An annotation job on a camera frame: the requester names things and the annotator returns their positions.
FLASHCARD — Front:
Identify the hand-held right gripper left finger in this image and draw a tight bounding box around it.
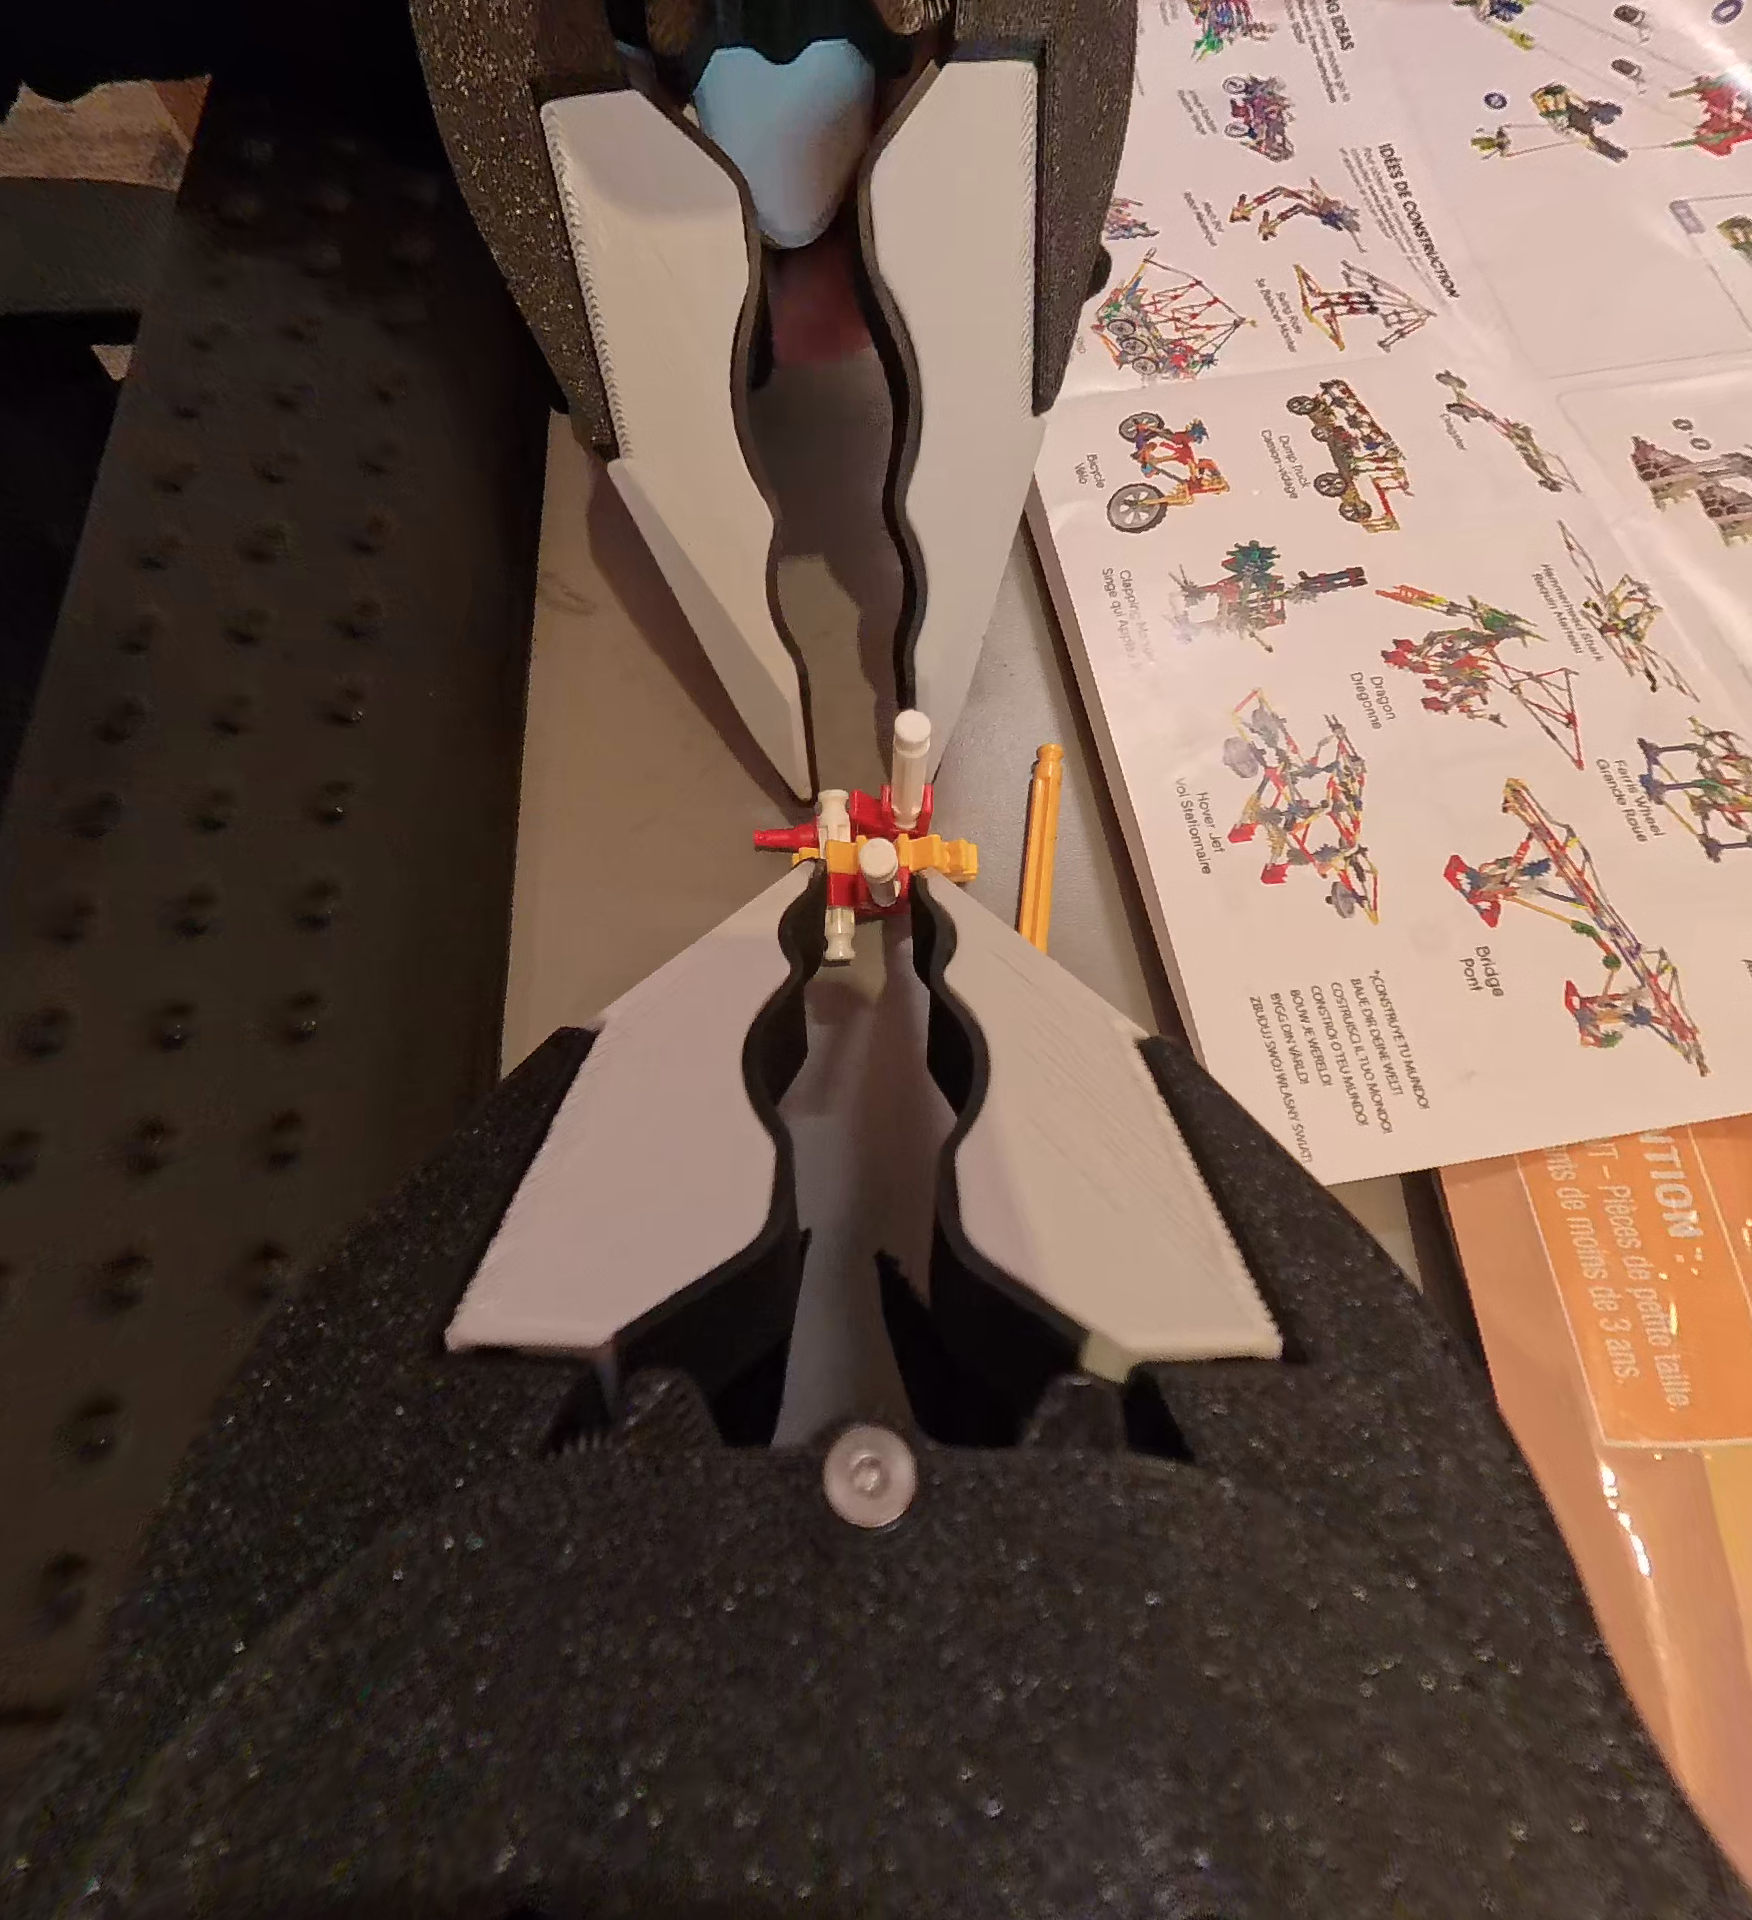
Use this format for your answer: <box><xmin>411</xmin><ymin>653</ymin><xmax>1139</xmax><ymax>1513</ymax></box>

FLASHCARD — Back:
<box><xmin>443</xmin><ymin>867</ymin><xmax>814</xmax><ymax>1404</ymax></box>

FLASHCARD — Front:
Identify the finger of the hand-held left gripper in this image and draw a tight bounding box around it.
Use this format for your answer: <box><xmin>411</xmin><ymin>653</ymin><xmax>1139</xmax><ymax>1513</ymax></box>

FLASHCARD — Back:
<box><xmin>859</xmin><ymin>56</ymin><xmax>1054</xmax><ymax>754</ymax></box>
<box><xmin>539</xmin><ymin>90</ymin><xmax>818</xmax><ymax>808</ymax></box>

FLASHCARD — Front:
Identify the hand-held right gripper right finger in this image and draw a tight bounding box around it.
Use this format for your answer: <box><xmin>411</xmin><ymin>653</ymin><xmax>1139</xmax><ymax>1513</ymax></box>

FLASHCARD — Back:
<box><xmin>910</xmin><ymin>874</ymin><xmax>1287</xmax><ymax>1381</ymax></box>

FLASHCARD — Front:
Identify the yellow toy rod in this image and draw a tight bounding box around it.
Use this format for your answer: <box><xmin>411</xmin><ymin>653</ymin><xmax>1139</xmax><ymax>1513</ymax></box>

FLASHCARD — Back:
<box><xmin>1015</xmin><ymin>741</ymin><xmax>1069</xmax><ymax>956</ymax></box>

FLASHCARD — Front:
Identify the person's left hand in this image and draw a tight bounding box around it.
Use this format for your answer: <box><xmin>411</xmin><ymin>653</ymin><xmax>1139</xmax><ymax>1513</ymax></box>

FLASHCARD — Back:
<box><xmin>759</xmin><ymin>241</ymin><xmax>877</xmax><ymax>368</ymax></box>

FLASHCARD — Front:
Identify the black dotted mat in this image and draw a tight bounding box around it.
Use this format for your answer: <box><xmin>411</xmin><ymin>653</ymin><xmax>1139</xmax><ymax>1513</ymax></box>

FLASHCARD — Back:
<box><xmin>0</xmin><ymin>75</ymin><xmax>550</xmax><ymax>1719</ymax></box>

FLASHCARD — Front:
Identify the white printed instruction booklet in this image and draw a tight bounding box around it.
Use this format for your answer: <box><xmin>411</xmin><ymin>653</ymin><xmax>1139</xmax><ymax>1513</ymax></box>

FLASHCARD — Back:
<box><xmin>1023</xmin><ymin>0</ymin><xmax>1752</xmax><ymax>1187</ymax></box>

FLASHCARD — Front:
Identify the orange printed toy box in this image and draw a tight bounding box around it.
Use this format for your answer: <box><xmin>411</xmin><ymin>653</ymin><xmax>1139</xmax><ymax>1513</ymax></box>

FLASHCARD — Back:
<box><xmin>1433</xmin><ymin>1100</ymin><xmax>1752</xmax><ymax>1920</ymax></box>

